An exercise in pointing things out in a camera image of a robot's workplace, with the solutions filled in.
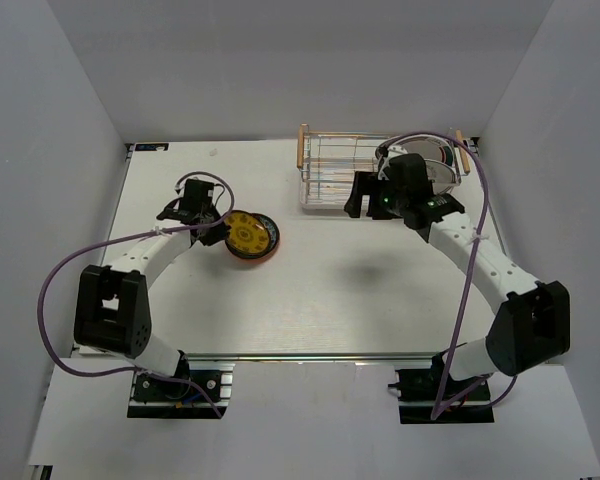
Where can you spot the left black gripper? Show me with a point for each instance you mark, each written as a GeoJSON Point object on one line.
{"type": "Point", "coordinates": [219, 235]}

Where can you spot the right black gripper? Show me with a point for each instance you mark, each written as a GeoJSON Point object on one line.
{"type": "Point", "coordinates": [364, 183]}

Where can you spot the yellow patterned plate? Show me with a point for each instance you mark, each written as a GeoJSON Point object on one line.
{"type": "Point", "coordinates": [247, 234]}

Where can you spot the blue patterned plate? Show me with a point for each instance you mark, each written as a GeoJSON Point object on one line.
{"type": "Point", "coordinates": [274, 234]}

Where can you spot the orange plate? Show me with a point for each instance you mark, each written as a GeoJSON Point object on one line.
{"type": "Point", "coordinates": [254, 258]}

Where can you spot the white plate red lettering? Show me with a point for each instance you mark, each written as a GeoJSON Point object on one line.
{"type": "Point", "coordinates": [442, 177]}

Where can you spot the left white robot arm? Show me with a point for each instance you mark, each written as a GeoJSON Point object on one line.
{"type": "Point", "coordinates": [113, 312]}

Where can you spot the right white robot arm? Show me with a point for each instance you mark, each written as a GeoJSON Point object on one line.
{"type": "Point", "coordinates": [532, 318]}

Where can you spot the white plate green rim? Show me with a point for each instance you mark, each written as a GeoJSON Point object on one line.
{"type": "Point", "coordinates": [445, 155]}

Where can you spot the black label sticker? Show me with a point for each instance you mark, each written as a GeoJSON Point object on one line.
{"type": "Point", "coordinates": [151, 147]}

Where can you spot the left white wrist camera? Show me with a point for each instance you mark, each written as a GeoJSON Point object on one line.
{"type": "Point", "coordinates": [216, 193]}

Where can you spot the metal wire dish rack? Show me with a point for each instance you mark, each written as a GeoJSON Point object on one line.
{"type": "Point", "coordinates": [327, 162]}

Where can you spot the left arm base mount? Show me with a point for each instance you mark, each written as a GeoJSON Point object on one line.
{"type": "Point", "coordinates": [155, 399]}

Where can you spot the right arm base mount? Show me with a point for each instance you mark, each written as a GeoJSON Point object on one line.
{"type": "Point", "coordinates": [416, 390]}

